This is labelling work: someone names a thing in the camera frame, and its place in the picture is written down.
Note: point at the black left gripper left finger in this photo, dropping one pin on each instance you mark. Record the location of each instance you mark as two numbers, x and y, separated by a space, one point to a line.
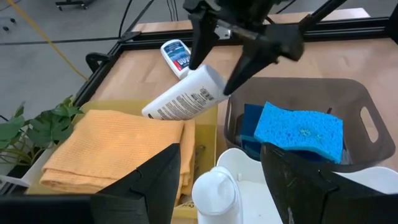
93 208

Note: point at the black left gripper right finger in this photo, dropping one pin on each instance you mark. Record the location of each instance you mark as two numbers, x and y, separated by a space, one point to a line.
311 199

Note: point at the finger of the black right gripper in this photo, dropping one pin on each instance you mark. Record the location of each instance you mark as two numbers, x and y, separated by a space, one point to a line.
252 65
202 40

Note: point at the white plastic bottle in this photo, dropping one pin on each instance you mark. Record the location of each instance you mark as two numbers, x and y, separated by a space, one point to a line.
186 99
175 57
217 196

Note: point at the blue kitchen sponge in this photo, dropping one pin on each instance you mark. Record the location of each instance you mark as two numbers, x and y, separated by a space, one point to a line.
248 124

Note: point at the orange cloth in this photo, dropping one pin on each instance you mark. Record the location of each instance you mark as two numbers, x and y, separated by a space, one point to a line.
112 146

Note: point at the blue cloth pieces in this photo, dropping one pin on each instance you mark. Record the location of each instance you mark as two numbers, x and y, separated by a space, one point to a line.
298 132

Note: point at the white paper tag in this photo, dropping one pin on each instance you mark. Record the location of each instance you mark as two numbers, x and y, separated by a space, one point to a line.
186 210

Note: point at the white plastic bin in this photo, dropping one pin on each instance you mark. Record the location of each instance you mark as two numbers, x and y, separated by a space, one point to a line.
258 202

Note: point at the grey translucent plastic bin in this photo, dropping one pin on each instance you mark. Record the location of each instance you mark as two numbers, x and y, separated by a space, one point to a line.
311 90

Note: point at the yellow translucent plastic bin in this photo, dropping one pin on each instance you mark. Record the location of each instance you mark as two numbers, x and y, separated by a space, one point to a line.
205 137

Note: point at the green plant in white pot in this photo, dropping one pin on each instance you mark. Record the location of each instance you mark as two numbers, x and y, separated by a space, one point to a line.
46 124

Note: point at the black aluminium rig frame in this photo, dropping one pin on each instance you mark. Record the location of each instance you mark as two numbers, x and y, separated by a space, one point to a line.
342 29

